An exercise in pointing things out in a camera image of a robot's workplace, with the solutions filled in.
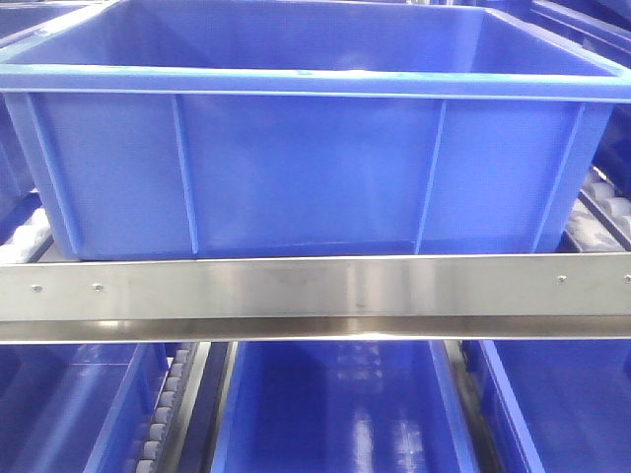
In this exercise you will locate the blue target box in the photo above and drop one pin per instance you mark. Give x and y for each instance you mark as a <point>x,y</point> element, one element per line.
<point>191,129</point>

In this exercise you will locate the lower middle blue bin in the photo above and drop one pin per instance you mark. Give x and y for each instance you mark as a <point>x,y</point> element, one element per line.
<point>343,406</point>

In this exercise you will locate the blue bin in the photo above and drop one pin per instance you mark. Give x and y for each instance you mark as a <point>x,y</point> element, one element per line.
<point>555,406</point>
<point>78,407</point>
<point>343,406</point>

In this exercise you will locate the steel front crossbar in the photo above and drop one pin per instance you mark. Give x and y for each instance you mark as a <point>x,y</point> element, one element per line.
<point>536,296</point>

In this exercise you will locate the lower right blue bin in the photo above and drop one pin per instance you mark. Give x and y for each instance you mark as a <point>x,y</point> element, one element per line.
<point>555,406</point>

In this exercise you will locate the lower left blue bin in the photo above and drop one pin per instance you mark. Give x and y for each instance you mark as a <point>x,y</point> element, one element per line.
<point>78,407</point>

